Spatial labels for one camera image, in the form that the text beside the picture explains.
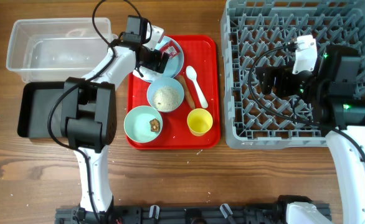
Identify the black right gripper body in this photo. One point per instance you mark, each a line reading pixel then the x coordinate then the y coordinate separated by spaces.
pixel 289 84

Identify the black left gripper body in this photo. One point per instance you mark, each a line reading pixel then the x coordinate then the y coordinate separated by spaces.
pixel 152 58

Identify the red white wrapper tissue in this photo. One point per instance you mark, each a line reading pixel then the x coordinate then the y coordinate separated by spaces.
pixel 170 48

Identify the light blue bowl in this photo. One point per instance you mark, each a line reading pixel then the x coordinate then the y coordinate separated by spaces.
pixel 155 85

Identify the white rice pile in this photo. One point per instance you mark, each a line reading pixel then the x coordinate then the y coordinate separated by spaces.
pixel 166 99

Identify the mint green bowl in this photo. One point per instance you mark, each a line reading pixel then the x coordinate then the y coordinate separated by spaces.
pixel 136 124

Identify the brown food scrap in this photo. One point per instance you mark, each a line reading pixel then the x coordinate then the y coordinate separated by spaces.
pixel 155 125

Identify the yellow plastic cup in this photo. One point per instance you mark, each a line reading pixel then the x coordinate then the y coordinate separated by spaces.
pixel 199 121

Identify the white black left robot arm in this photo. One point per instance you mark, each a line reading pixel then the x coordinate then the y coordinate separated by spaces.
pixel 83 119

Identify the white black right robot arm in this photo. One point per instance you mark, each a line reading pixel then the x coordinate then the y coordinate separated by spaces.
pixel 330 88

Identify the grey dishwasher rack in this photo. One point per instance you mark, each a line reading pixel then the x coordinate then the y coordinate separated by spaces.
pixel 250 28

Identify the black waste tray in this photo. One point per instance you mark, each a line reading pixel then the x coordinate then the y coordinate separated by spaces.
pixel 38 98

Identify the light blue plate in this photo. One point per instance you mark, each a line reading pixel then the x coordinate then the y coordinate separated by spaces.
pixel 173 66

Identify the white plastic spoon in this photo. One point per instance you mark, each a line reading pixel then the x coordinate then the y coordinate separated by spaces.
pixel 192 75

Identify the clear plastic bin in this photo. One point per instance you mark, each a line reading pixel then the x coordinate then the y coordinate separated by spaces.
pixel 46 50

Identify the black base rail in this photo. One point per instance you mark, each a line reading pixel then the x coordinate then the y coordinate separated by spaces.
pixel 256 213

